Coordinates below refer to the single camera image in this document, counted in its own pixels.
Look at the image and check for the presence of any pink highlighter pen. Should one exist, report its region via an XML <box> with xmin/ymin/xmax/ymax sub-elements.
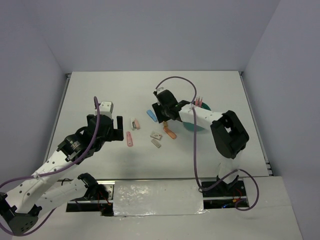
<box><xmin>198</xmin><ymin>96</ymin><xmax>203</xmax><ymax>108</ymax></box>

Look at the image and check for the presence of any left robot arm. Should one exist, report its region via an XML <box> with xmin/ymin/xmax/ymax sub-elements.
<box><xmin>0</xmin><ymin>114</ymin><xmax>124</xmax><ymax>237</ymax></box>

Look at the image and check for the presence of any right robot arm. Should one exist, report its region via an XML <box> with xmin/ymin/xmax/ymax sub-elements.
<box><xmin>152</xmin><ymin>89</ymin><xmax>250</xmax><ymax>196</ymax></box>

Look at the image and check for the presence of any pink translucent case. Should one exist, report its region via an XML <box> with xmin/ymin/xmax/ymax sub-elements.
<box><xmin>126</xmin><ymin>131</ymin><xmax>134</xmax><ymax>147</ymax></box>

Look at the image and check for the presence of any blue translucent case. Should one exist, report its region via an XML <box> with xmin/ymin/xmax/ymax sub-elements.
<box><xmin>146</xmin><ymin>109</ymin><xmax>158</xmax><ymax>122</ymax></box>

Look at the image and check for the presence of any orange translucent case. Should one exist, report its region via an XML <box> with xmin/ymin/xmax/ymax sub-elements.
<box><xmin>163</xmin><ymin>126</ymin><xmax>177</xmax><ymax>140</ymax></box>

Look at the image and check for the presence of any teal round desk organizer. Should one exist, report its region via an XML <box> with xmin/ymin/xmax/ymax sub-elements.
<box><xmin>182</xmin><ymin>101</ymin><xmax>212</xmax><ymax>133</ymax></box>

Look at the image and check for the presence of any grey white eraser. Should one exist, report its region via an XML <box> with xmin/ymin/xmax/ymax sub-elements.
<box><xmin>151</xmin><ymin>139</ymin><xmax>162</xmax><ymax>148</ymax></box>

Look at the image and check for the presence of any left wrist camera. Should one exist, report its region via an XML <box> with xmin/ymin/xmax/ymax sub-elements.
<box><xmin>94</xmin><ymin>101</ymin><xmax>114</xmax><ymax>119</ymax></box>

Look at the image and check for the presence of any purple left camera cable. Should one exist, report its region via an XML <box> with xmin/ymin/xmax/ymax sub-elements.
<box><xmin>0</xmin><ymin>96</ymin><xmax>101</xmax><ymax>237</ymax></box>

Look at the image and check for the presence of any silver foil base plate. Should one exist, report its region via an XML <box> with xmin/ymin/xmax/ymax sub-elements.
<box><xmin>113</xmin><ymin>179</ymin><xmax>206</xmax><ymax>217</ymax></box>

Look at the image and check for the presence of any black mounting rail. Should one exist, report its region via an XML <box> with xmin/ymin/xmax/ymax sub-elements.
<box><xmin>66</xmin><ymin>179</ymin><xmax>249</xmax><ymax>217</ymax></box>

